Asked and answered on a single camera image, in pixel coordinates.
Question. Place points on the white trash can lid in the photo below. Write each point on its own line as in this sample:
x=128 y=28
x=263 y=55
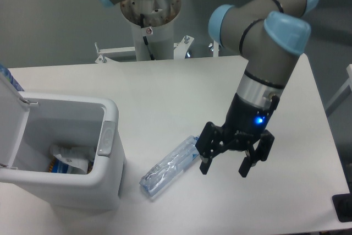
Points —
x=14 y=117

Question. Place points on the white paper wrapper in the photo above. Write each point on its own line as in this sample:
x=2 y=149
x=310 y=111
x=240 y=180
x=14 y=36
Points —
x=68 y=152

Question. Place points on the white plastic trash can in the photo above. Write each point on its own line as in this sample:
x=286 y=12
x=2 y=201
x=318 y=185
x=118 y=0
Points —
x=69 y=121

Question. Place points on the black clamp at table edge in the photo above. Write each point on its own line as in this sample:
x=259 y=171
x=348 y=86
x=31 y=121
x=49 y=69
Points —
x=342 y=205

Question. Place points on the crushed clear plastic bottle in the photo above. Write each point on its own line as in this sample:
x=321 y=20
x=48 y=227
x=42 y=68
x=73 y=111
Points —
x=165 y=171

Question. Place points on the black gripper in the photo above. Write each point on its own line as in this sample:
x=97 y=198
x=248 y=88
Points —
x=245 y=124

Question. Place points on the blue patterned item behind lid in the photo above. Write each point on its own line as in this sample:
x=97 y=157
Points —
x=6 y=72

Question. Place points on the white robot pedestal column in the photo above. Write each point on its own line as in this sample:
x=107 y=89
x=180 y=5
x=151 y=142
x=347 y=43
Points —
x=152 y=27

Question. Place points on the white metal base frame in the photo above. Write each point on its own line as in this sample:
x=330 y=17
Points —
x=181 y=51

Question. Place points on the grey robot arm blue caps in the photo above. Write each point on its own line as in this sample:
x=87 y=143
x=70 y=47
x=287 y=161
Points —
x=270 y=34

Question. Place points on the white frame at right edge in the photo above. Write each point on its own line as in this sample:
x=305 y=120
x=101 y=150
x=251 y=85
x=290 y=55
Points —
x=340 y=95

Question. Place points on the blue yellow snack package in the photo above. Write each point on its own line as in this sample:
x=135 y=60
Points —
x=73 y=165

